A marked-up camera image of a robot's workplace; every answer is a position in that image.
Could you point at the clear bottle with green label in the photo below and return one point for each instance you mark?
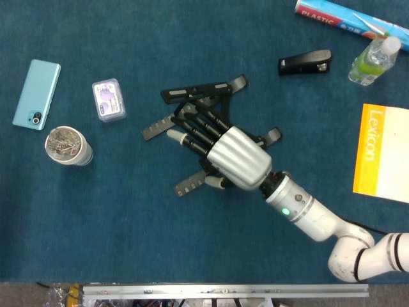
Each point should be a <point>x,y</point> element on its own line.
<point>367,64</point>

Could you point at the light blue smartphone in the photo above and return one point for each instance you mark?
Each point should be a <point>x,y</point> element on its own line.
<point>35,92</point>

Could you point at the black folding laptop stand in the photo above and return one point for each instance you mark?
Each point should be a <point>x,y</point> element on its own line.
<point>198,91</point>

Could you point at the aluminium rail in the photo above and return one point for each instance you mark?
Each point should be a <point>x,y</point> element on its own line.
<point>223,291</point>

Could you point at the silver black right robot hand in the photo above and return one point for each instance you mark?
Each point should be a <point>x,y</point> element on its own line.
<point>239,156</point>

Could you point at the black stapler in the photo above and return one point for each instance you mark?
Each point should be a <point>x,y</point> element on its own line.
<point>306,59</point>

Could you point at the orange white Lexicon book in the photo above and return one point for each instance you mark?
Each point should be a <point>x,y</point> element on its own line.
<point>370,144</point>

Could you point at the round clear paper clip container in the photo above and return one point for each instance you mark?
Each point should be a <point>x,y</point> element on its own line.
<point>62,144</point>

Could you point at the small clear plastic box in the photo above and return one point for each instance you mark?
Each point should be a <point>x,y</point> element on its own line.
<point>108,99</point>

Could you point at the blue red plastic wrap box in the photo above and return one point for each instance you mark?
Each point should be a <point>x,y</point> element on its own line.
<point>319,12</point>

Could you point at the clear plastic bag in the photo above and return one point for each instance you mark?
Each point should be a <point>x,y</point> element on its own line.
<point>57,295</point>

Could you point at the teal table cloth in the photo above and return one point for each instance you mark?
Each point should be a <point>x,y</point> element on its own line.
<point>128,224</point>

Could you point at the paper cup with clips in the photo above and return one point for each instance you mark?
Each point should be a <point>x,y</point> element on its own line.
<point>86,156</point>

